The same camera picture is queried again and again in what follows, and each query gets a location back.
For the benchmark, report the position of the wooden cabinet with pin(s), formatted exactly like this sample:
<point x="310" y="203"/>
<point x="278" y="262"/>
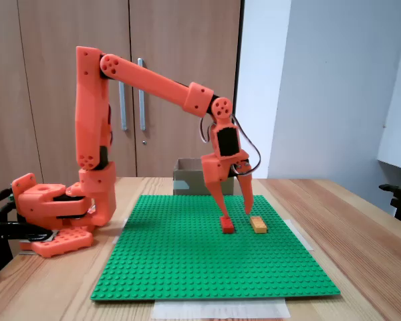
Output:
<point x="53" y="26"/>

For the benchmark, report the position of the open cardboard box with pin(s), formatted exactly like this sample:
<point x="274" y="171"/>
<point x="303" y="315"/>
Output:
<point x="187" y="175"/>

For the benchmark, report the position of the black table clamp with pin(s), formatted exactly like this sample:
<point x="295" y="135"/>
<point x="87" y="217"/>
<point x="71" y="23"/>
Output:
<point x="0" y="240"/>

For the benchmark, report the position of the yellow lego block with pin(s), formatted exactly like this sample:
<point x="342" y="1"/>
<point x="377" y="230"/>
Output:
<point x="259" y="224"/>

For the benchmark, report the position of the green lego baseplate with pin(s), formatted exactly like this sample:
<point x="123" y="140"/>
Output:
<point x="187" y="261"/>

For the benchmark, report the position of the red lego block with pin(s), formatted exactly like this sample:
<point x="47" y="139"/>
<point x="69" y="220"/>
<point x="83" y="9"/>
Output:
<point x="227" y="225"/>

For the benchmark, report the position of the masking tape strip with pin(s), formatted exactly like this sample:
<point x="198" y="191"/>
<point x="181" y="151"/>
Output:
<point x="220" y="309"/>
<point x="302" y="235"/>
<point x="120" y="230"/>

